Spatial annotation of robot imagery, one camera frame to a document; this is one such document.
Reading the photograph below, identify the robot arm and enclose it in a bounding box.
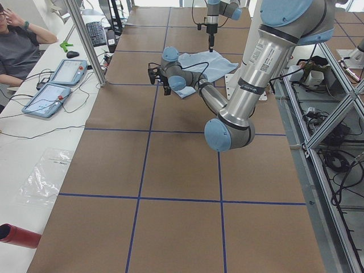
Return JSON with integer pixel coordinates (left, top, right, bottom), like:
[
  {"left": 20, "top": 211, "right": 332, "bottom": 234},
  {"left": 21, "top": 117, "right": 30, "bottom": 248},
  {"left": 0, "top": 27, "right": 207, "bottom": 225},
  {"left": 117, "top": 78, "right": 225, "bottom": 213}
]
[
  {"left": 197, "top": 0, "right": 242, "bottom": 52},
  {"left": 148, "top": 1, "right": 336, "bottom": 151}
]

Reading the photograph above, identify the upper teach pendant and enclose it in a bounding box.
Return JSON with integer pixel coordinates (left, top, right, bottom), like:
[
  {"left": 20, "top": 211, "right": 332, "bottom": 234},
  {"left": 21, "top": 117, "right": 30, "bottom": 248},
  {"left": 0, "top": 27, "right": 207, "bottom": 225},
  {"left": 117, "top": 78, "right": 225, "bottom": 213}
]
[{"left": 49, "top": 59, "right": 88, "bottom": 86}]

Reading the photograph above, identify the person in grey shirt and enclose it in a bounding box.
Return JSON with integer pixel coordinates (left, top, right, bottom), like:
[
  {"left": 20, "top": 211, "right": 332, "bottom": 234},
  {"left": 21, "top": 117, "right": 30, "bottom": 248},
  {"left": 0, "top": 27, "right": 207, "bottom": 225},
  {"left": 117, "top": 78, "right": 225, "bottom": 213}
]
[{"left": 1, "top": 7, "right": 57, "bottom": 87}]

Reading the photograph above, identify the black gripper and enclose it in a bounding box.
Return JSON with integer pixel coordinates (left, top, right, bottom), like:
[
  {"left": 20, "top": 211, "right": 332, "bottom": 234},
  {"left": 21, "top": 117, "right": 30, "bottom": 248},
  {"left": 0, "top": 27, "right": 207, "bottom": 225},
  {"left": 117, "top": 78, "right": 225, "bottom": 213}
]
[
  {"left": 147, "top": 64, "right": 171, "bottom": 96},
  {"left": 197, "top": 23, "right": 218, "bottom": 52}
]

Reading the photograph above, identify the red cylinder bottle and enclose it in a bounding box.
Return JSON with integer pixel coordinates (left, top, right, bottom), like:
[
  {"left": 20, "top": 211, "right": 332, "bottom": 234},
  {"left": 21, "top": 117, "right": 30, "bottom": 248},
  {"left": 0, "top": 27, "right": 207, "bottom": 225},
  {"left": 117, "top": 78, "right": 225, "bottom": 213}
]
[{"left": 1, "top": 224, "right": 41, "bottom": 249}]

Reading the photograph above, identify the clear plastic bag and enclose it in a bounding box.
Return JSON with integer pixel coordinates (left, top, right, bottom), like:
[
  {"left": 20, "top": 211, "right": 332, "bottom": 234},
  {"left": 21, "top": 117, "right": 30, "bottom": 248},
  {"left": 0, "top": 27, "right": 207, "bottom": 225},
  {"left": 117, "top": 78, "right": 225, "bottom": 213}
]
[{"left": 16, "top": 148, "right": 75, "bottom": 208}]

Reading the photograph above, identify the black keyboard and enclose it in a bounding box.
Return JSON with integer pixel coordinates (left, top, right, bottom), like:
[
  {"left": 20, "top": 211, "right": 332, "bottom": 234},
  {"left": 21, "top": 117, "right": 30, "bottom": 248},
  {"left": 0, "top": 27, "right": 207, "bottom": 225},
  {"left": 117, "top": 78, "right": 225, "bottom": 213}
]
[{"left": 85, "top": 21, "right": 107, "bottom": 47}]

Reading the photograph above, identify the green plastic tool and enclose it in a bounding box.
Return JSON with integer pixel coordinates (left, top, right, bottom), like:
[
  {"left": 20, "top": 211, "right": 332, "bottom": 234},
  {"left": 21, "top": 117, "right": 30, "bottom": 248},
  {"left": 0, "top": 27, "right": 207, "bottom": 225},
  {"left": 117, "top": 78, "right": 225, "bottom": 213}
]
[{"left": 59, "top": 40, "right": 73, "bottom": 52}]

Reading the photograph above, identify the light blue button shirt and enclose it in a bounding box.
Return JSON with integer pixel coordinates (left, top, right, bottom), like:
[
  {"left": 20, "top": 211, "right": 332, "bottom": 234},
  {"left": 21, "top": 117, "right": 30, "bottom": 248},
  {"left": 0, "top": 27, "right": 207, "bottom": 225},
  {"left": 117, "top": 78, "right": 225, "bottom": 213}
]
[{"left": 162, "top": 47, "right": 238, "bottom": 82}]

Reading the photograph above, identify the lower teach pendant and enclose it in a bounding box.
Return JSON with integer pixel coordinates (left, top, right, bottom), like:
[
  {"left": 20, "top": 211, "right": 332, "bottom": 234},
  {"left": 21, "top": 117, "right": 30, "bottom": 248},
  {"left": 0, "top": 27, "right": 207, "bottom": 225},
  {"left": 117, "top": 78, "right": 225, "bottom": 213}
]
[{"left": 22, "top": 83, "right": 71, "bottom": 118}]

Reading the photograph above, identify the black computer mouse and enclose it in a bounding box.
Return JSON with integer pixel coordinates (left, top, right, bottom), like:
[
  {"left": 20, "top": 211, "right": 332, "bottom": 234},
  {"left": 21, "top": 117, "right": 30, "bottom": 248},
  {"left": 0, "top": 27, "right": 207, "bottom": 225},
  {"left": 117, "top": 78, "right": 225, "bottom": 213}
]
[{"left": 66, "top": 51, "right": 80, "bottom": 59}]

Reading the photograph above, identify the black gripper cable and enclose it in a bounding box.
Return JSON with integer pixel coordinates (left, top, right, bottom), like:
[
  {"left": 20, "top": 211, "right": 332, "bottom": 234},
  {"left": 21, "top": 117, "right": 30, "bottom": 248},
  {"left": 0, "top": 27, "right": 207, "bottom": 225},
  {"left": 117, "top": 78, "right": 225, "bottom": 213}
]
[{"left": 147, "top": 61, "right": 211, "bottom": 86}]

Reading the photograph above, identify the white camera post base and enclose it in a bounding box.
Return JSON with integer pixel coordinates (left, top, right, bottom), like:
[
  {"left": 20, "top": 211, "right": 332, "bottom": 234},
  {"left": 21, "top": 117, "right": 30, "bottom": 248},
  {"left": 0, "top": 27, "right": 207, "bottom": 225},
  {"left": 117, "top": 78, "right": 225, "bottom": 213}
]
[{"left": 224, "top": 0, "right": 287, "bottom": 101}]

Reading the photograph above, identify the aluminium frame post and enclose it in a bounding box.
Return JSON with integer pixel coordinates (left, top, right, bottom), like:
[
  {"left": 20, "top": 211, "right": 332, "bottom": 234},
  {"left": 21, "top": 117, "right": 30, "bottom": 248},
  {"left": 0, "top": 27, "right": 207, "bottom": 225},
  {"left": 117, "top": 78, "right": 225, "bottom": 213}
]
[{"left": 64, "top": 0, "right": 106, "bottom": 87}]

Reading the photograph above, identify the teach pendant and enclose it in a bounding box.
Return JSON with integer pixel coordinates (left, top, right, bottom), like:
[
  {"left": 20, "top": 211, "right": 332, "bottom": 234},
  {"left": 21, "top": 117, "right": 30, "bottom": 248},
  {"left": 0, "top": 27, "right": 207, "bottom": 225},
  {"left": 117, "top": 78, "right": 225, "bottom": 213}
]
[
  {"left": 22, "top": 83, "right": 71, "bottom": 118},
  {"left": 49, "top": 59, "right": 88, "bottom": 86}
]

